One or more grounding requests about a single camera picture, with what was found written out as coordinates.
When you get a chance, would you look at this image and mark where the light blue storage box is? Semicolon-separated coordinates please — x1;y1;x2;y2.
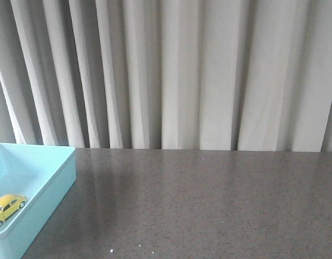
0;143;76;258

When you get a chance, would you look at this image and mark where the grey pleated curtain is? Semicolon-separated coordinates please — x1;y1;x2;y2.
0;1;332;152

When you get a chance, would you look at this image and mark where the yellow toy beetle car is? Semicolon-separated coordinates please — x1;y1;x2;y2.
0;194;28;227

